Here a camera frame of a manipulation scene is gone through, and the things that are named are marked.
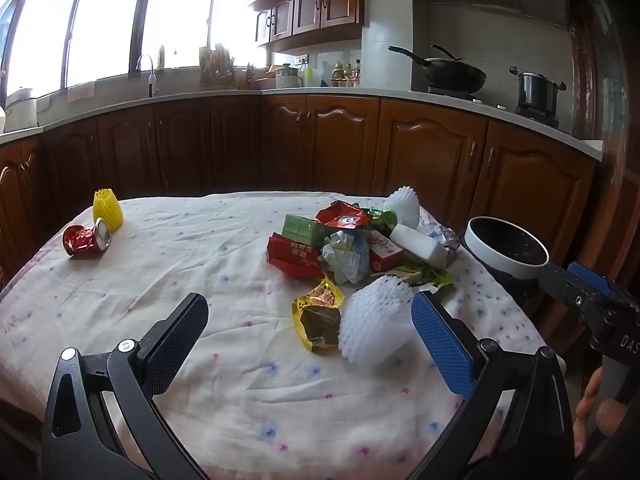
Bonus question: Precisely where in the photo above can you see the person's right hand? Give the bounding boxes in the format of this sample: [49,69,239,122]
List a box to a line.
[574,367,631,457]

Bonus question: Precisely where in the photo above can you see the wooden wall cabinets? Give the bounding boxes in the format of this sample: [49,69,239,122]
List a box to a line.
[245,0,366,53]

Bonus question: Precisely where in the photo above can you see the wooden base cabinets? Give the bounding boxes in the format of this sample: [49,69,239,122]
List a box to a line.
[0,95,601,286]

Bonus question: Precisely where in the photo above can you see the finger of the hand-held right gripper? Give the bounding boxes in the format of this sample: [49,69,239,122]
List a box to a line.
[567,261,640,302]
[538,262,617,319]

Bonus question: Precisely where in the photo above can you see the green packet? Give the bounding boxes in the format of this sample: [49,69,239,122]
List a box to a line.
[281,214,341,246]

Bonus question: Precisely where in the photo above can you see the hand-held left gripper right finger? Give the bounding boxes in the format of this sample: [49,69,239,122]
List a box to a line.
[407,290,576,480]

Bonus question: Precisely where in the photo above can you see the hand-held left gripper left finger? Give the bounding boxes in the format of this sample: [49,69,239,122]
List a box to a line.
[41,291,211,480]

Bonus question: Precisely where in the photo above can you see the small white appliance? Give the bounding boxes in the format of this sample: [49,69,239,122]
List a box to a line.
[275,63,303,90]

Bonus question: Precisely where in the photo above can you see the wooden knife rack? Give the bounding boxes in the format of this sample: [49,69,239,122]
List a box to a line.
[199,45,236,88]

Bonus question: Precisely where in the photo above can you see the red packet wrapper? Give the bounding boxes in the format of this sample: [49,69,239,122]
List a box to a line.
[266,232,326,281]

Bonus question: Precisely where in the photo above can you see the black wok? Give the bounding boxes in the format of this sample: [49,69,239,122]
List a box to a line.
[388,44,487,93]

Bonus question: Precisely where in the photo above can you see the crushed red can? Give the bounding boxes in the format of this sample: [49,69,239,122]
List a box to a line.
[62,217,112,257]

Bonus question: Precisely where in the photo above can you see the grey kitchen countertop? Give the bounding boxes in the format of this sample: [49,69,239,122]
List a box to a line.
[0,87,606,161]

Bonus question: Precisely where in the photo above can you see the kitchen faucet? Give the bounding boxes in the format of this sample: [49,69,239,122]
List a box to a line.
[136,54,160,98]

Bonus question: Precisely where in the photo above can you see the steel cooking pot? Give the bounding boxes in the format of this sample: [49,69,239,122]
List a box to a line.
[510,66,567,116]

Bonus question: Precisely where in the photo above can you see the white floral tablecloth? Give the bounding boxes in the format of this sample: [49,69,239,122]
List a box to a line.
[0,191,566,480]

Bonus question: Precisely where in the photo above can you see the red foil snack bag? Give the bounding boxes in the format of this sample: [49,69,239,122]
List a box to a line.
[315,200,373,230]

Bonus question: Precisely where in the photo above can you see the black bin with white rim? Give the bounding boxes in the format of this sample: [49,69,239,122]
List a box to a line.
[460,216,550,306]

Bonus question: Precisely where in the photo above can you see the silver foil wrapper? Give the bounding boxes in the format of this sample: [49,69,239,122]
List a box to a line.
[425,225,462,261]

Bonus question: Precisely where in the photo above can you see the black gas stove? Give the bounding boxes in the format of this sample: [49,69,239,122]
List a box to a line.
[425,85,561,128]

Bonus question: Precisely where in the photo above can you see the green and yellow wrapper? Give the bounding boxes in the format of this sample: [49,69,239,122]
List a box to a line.
[382,265,455,293]

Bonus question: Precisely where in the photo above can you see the small white foam fruit net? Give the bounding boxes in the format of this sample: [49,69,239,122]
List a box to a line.
[382,186,422,231]

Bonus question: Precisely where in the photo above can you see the plastic bag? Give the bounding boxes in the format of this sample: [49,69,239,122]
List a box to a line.
[320,230,373,286]

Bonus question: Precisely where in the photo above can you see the yellow snack wrapper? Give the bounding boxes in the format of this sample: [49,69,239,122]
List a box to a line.
[291,277,346,353]

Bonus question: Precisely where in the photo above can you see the kitchen window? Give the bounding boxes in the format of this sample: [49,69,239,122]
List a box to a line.
[0,0,271,101]

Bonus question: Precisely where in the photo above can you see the white rice cooker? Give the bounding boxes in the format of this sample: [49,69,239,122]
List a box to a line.
[2,87,40,133]

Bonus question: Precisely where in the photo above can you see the yellow foam fruit net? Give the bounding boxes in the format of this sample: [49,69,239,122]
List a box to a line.
[93,187,125,233]

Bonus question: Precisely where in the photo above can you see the large white foam fruit net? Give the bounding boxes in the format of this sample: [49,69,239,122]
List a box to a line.
[337,274,426,366]

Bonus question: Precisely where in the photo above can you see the red and white carton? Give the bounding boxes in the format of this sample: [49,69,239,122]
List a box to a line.
[365,232,407,276]

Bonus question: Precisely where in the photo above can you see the white plastic bottle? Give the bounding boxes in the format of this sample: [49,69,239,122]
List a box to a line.
[389,223,449,270]

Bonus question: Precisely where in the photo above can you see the green snack bag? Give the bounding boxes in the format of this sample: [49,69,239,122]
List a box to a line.
[360,207,398,236]

